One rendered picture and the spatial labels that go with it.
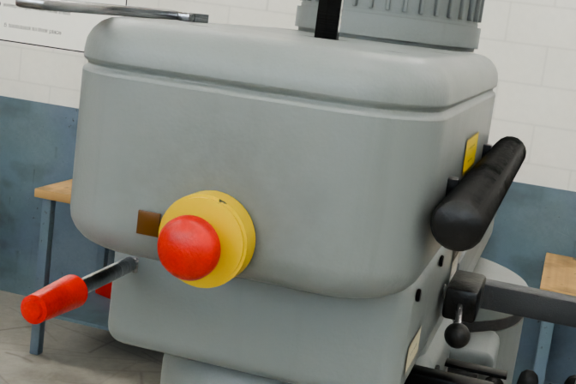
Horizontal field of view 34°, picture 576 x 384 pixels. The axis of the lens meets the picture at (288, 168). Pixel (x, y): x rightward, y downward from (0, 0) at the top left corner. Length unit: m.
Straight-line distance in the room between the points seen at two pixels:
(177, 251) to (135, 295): 0.19
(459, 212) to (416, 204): 0.03
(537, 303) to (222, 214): 0.58
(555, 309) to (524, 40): 3.94
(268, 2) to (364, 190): 4.68
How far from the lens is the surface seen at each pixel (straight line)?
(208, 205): 0.59
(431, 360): 0.96
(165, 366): 0.83
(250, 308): 0.72
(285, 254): 0.60
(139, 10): 0.71
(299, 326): 0.71
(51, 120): 5.82
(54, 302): 0.64
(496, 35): 5.00
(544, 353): 4.39
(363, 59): 0.59
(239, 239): 0.59
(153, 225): 0.63
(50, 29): 5.81
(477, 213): 0.60
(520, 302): 1.10
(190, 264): 0.57
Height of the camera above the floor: 1.91
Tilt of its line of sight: 9 degrees down
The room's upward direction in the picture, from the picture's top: 7 degrees clockwise
